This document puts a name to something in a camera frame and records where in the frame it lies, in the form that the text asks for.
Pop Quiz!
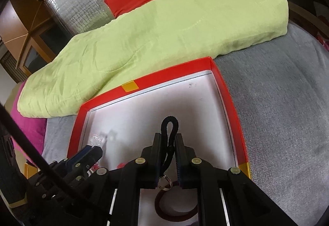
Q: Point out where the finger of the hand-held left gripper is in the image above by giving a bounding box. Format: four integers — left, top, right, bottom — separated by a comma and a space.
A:
67, 145, 93, 166
83, 146, 104, 174

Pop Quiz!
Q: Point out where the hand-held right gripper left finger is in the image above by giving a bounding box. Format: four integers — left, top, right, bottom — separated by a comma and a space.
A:
55, 133, 163, 226

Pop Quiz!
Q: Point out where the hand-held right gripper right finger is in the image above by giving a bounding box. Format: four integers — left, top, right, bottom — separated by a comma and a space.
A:
175, 133, 296, 226

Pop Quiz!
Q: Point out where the pink and white bead bracelet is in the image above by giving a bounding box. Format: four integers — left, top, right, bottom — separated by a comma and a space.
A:
89, 133, 106, 145

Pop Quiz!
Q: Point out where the black cord bracelet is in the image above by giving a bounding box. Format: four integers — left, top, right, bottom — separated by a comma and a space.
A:
157, 116, 180, 190

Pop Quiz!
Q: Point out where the red cardboard box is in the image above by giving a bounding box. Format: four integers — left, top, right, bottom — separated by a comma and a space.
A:
66, 57, 252, 226

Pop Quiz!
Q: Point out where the beige padded wooden chair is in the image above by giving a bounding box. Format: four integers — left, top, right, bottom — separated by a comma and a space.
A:
24, 162, 42, 179

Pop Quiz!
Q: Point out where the magenta cushion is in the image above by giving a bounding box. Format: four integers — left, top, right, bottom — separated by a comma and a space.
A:
9, 81, 48, 165

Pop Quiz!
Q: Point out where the maroon hair band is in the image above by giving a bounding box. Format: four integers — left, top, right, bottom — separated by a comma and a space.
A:
154, 182, 199, 222

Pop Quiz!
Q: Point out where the grey blanket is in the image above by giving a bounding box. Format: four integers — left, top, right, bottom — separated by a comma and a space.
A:
41, 19, 329, 226

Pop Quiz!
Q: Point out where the light green folded blanket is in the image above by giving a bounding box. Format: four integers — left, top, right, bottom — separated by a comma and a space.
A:
17, 0, 290, 118

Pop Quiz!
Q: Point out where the wooden cabinet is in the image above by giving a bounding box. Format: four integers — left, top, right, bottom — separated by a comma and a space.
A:
0, 0, 75, 77

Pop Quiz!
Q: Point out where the black cable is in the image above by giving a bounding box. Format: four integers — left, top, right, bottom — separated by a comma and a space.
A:
0, 104, 114, 216

